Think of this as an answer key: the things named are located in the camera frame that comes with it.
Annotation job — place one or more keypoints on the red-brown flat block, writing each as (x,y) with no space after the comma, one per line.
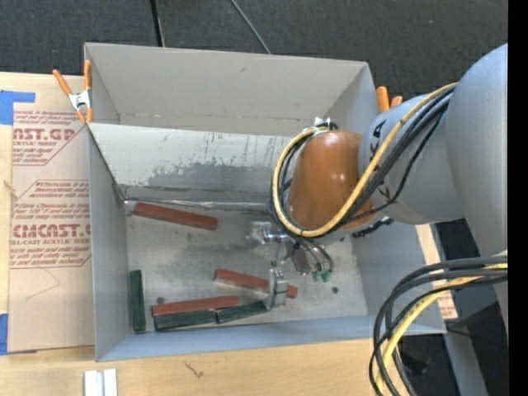
(175,216)
(194,305)
(241,280)

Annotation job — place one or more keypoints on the dark green flat block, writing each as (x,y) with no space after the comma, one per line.
(183,319)
(241,312)
(138,301)

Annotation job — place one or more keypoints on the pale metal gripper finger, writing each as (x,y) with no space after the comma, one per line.
(260,232)
(278,293)

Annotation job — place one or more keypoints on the brown cardboard board red print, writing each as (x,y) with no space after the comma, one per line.
(49,287)

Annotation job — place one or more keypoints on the grey metal bin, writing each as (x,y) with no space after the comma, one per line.
(185,258)

